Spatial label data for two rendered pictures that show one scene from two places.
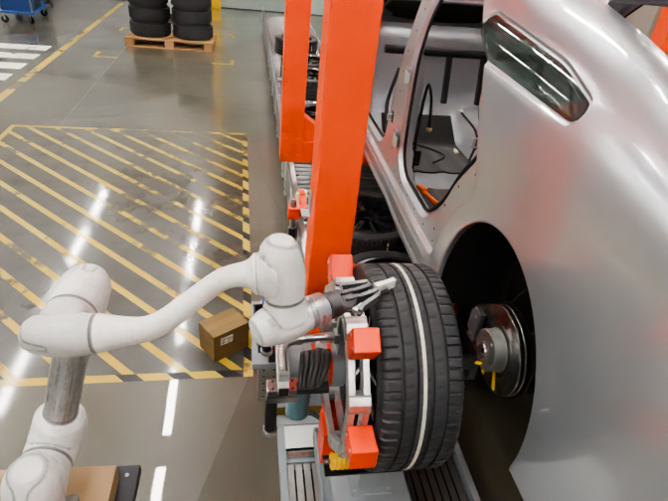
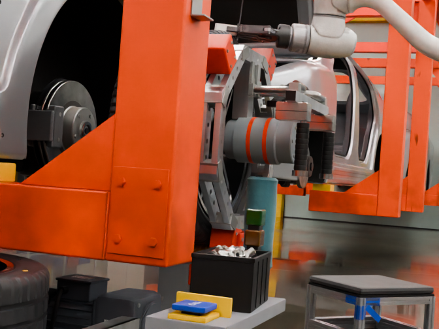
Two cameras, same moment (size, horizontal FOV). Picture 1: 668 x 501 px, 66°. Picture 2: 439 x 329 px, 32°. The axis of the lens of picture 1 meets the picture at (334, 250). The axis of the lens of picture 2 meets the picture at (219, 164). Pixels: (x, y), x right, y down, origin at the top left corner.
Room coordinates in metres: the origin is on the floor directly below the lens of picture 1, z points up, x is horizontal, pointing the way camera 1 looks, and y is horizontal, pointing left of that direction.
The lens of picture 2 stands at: (3.25, 1.10, 0.73)
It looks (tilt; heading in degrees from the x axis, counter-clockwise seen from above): 1 degrees up; 212
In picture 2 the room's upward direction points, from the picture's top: 4 degrees clockwise
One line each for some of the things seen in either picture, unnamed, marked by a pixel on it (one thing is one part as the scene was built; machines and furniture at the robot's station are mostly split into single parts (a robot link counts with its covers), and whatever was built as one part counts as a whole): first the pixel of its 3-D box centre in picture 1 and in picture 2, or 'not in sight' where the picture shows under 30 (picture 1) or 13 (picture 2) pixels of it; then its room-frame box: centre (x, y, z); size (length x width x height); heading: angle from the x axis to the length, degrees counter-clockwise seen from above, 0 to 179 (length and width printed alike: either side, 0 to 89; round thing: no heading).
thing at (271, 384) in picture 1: (282, 390); (320, 122); (1.03, 0.10, 0.93); 0.09 x 0.05 x 0.05; 101
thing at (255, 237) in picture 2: not in sight; (254, 237); (1.61, 0.21, 0.59); 0.04 x 0.04 x 0.04; 11
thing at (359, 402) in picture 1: (341, 364); (240, 139); (1.23, -0.07, 0.85); 0.54 x 0.07 x 0.54; 11
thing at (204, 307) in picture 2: not in sight; (194, 309); (1.97, 0.29, 0.47); 0.07 x 0.07 x 0.02; 11
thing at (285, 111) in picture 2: not in sight; (293, 111); (1.36, 0.17, 0.93); 0.09 x 0.05 x 0.05; 101
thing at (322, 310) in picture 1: (316, 310); (298, 38); (1.08, 0.03, 1.19); 0.09 x 0.06 x 0.09; 36
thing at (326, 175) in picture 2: (270, 414); (327, 154); (1.02, 0.13, 0.83); 0.04 x 0.04 x 0.16
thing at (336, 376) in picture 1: (319, 365); (262, 140); (1.22, 0.00, 0.85); 0.21 x 0.14 x 0.14; 101
